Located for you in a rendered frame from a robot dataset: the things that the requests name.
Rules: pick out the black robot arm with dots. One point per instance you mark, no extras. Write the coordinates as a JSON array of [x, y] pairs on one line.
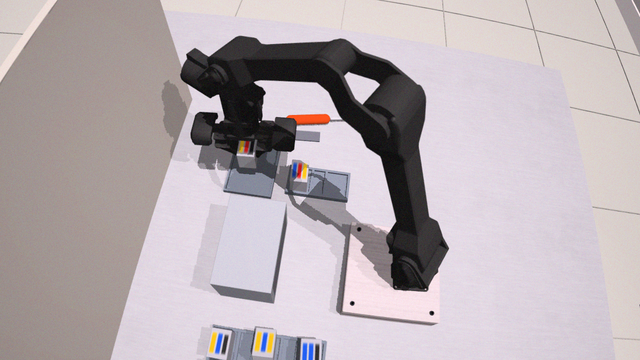
[[390, 122]]

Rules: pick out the orange-handled screwdriver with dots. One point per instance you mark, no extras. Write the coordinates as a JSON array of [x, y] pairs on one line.
[[311, 119]]

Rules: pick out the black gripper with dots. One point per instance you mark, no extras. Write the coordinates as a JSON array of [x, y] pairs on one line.
[[279, 135]]

